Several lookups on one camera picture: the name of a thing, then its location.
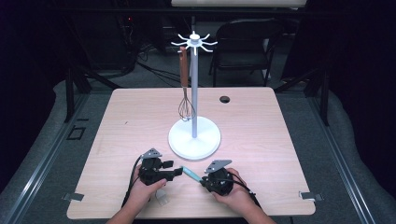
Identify wooden handled wire whisk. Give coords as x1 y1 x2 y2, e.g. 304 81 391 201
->
177 46 197 123

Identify black metal frame leg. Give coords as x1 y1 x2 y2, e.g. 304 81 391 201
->
63 65 123 124
273 65 332 127

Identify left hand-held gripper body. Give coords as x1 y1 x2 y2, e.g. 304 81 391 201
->
137 147 176 187

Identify black folding chair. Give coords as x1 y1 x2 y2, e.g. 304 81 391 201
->
207 18 285 89

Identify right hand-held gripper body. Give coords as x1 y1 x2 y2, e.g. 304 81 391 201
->
200 159 235 197

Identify hand-held gripper black cable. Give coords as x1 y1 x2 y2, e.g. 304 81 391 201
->
120 155 144 209
228 172 263 209

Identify aluminium floor rail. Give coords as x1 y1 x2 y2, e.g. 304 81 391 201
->
306 92 378 224
0 92 92 224

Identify person's right hand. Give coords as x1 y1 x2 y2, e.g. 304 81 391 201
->
211 167 250 214

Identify teal handled grey spatula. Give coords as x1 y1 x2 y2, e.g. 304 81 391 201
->
181 166 204 183

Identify grey metal table bracket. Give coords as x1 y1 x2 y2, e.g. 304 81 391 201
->
61 191 85 203
298 190 325 203

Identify right hand-held gripper black cable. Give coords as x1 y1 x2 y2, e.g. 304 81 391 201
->
228 172 263 209

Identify black floor cables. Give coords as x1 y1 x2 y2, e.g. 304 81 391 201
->
123 40 195 89

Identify person's left hand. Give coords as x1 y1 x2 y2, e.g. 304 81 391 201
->
126 172 168 213

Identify left hand-held gripper black cable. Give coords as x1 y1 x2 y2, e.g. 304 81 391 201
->
120 155 144 209

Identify white utensil rack stand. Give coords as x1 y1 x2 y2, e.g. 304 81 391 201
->
167 30 222 161

